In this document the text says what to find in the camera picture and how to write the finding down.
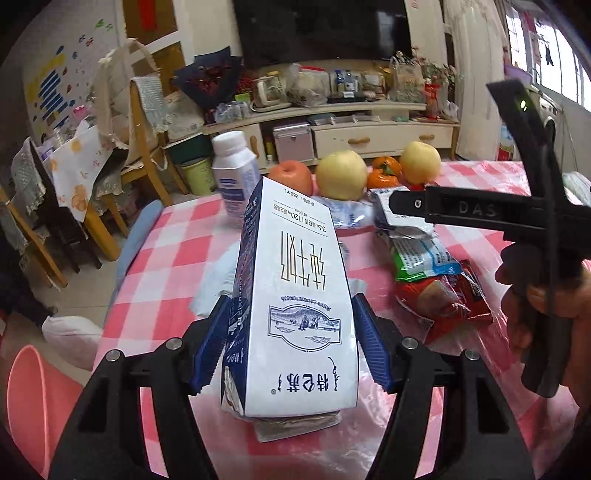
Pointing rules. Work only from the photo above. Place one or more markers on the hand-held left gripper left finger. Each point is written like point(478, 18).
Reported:
point(212, 346)

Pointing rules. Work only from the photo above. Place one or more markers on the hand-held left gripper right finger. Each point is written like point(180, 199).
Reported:
point(374, 346)

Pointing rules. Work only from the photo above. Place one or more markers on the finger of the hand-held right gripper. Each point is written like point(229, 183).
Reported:
point(461, 207)

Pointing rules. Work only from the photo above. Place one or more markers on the white blue milk carton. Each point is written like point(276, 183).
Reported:
point(295, 300)

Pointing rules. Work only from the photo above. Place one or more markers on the silver foil blister pack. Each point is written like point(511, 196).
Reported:
point(295, 427)

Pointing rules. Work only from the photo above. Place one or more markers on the pink plastic bucket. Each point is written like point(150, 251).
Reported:
point(41, 401)

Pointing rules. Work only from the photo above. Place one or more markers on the person's right hand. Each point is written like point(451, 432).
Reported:
point(577, 332)

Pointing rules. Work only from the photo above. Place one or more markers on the white plastic bag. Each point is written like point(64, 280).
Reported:
point(577, 189)

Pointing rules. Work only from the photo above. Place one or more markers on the small yellow apple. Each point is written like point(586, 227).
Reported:
point(420, 161)

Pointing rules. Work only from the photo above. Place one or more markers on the green blue snack wrapper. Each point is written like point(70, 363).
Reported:
point(425, 258)

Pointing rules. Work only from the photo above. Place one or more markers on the red snack wrapper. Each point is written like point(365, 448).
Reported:
point(443, 304)

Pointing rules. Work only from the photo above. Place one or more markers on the orange persimmon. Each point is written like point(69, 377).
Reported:
point(384, 171)

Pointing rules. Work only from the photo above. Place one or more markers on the pink checkered tablecloth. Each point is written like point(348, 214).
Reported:
point(175, 258)

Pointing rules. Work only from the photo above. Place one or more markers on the cream television cabinet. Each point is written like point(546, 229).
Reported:
point(383, 136)

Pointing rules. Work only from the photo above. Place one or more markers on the white washing machine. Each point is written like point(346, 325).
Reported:
point(551, 115)

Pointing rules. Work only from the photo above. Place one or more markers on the large yellow apple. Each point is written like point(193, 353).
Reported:
point(341, 175)

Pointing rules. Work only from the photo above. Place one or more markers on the blue cushion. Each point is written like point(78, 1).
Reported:
point(138, 235)

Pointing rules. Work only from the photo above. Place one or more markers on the patterned gift bag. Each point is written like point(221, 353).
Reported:
point(408, 81)

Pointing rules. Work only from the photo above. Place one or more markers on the white pillow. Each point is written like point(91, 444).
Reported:
point(74, 337)

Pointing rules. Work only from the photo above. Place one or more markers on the light green bin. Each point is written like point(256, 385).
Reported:
point(198, 177)

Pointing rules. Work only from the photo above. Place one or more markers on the window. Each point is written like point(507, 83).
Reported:
point(558, 50)

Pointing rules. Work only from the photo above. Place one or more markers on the white plastic bottle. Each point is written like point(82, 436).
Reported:
point(233, 175)

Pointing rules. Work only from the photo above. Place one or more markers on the red apple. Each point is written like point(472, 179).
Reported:
point(291, 175)

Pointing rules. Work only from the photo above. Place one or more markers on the silver metal box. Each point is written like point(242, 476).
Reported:
point(293, 143)

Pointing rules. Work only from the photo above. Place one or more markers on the dark green tub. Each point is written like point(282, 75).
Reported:
point(189, 147)

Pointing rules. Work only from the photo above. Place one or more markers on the wooden chair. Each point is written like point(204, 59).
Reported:
point(27, 240)
point(138, 152)

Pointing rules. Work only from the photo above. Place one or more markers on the orange print table cloth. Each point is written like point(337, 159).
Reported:
point(78, 170)

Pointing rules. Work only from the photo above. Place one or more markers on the white electric kettle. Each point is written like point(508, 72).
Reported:
point(270, 92)

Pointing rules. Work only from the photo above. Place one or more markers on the black television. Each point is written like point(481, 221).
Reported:
point(323, 27)

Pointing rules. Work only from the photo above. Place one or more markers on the dark chair with lace cover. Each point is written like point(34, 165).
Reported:
point(32, 184)

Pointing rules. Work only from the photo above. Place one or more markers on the dark wrapped flower bouquet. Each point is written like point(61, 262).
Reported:
point(207, 78)

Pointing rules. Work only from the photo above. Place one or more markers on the cream tote bag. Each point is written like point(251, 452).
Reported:
point(111, 92)

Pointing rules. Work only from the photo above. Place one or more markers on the wall poster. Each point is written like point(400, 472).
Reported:
point(51, 87)

